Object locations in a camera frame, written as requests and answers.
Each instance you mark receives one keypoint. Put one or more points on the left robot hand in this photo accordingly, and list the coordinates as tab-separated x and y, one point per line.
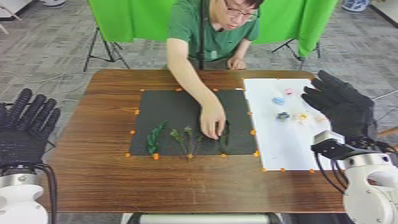
24	140

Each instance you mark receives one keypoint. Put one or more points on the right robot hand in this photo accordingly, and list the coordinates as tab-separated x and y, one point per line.
347	108

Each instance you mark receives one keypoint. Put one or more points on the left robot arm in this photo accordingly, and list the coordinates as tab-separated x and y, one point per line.
20	200

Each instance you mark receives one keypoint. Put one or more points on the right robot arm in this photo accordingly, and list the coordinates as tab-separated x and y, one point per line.
374	200

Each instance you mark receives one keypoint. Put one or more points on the dark mat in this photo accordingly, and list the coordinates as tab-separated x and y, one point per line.
171	110

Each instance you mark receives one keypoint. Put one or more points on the person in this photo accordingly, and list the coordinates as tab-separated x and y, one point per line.
205	36

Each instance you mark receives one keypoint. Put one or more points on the pink flower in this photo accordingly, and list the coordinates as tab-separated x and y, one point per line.
290	91

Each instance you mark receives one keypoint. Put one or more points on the light blue flower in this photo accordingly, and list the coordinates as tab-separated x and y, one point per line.
278	100

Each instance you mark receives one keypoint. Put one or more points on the white sheet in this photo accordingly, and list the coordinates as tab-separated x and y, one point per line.
278	143

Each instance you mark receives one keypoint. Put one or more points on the black tripod stand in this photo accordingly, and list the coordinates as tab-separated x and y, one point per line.
109	50
299	50

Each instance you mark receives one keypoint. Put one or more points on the green sprig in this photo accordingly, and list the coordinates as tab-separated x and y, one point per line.
155	136
191	136
178	138

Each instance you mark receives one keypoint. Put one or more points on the black upright pole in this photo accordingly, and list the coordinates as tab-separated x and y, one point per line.
203	40

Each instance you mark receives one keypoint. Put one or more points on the pale grey bar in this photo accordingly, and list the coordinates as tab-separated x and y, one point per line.
202	219

